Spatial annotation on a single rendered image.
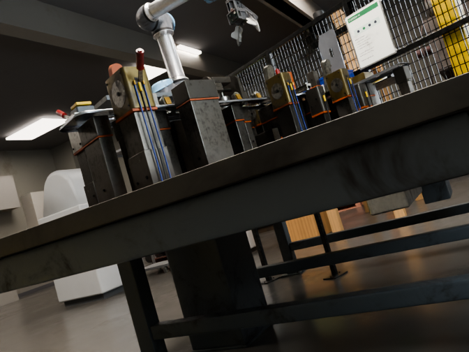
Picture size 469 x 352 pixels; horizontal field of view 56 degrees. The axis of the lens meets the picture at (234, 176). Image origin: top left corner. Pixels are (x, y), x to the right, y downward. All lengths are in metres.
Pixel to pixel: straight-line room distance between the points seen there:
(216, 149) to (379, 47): 1.43
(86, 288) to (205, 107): 4.37
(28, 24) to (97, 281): 2.85
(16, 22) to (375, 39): 3.61
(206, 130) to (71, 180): 4.28
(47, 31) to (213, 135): 4.08
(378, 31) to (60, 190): 4.18
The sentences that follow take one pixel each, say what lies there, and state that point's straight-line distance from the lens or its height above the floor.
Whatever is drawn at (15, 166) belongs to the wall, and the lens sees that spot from 11.43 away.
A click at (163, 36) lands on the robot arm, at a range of 2.48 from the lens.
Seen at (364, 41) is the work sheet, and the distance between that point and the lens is 2.61.
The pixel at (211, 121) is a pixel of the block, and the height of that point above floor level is 0.89.
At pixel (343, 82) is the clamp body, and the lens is 1.93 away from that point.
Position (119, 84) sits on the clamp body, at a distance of 1.24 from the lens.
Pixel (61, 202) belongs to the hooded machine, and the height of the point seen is 1.23.
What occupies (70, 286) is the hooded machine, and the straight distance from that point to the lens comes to 5.76.
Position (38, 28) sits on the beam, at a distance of 5.22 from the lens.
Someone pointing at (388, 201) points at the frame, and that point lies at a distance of 1.18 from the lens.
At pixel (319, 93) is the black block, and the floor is 0.96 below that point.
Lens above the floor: 0.63
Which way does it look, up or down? 3 degrees up
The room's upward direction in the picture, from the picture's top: 16 degrees counter-clockwise
